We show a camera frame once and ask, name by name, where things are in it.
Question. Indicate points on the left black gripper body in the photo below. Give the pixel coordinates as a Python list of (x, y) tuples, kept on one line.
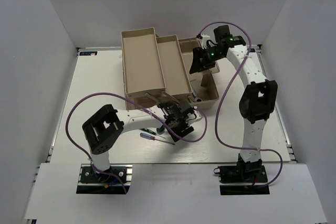
[(181, 123)]

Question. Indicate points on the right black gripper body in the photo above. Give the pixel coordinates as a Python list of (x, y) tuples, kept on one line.
[(211, 55)]

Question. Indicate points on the green stubby screwdriver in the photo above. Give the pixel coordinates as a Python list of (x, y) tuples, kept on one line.
[(160, 130)]

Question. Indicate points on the long silver wrench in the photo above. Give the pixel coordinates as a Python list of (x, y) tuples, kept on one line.
[(196, 88)]

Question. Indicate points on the beige plastic toolbox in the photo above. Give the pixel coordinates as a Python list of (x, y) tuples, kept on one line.
[(156, 69)]

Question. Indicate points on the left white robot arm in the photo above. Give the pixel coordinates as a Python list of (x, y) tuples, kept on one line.
[(104, 128)]

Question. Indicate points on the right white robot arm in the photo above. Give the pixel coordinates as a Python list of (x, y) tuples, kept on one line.
[(258, 100)]

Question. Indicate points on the black precision screwdriver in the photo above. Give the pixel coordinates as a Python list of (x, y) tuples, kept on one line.
[(147, 131)]

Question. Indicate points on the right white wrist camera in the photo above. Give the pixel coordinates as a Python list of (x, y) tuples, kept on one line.
[(203, 38)]

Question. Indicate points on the blue handled screwdriver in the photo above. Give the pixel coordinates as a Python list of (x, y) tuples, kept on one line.
[(150, 137)]

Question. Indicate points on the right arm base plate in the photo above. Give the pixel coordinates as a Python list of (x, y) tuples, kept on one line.
[(232, 183)]

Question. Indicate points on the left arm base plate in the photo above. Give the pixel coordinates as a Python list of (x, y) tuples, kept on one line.
[(90, 182)]

